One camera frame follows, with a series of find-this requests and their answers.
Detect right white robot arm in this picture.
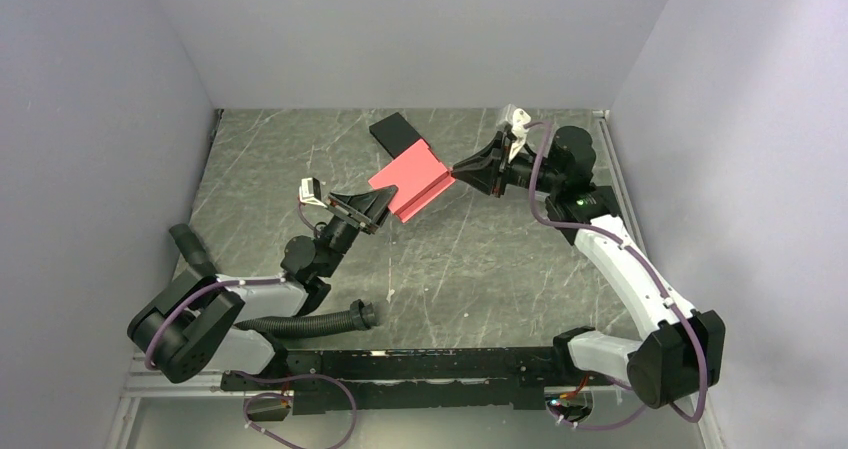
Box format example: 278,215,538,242
451,126,726,419

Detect black flat box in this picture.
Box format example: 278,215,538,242
368,112,423,159

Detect aluminium frame rail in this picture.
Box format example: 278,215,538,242
105,349,727,449

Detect red paper box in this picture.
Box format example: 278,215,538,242
368,139,456,223

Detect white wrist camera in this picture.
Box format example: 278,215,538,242
298,177,328,209
496,104,532,144

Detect purple cable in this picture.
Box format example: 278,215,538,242
142,200,359,449
526,119,709,433

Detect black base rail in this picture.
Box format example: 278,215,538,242
220,346,610,415

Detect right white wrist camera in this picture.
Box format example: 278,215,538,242
496,104,532,144

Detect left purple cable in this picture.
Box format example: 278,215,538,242
142,200,359,449

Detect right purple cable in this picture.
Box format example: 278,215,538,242
526,119,709,433

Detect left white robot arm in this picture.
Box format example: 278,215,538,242
127,185,398,389

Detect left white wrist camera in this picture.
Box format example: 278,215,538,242
298,177,328,209

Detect black corrugated hose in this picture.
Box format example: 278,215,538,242
166,223,380,339

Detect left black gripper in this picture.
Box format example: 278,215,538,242
319,186,401,278

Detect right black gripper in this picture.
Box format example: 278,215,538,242
451,132,563,198

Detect black ridged tray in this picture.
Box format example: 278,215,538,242
589,186,622,219

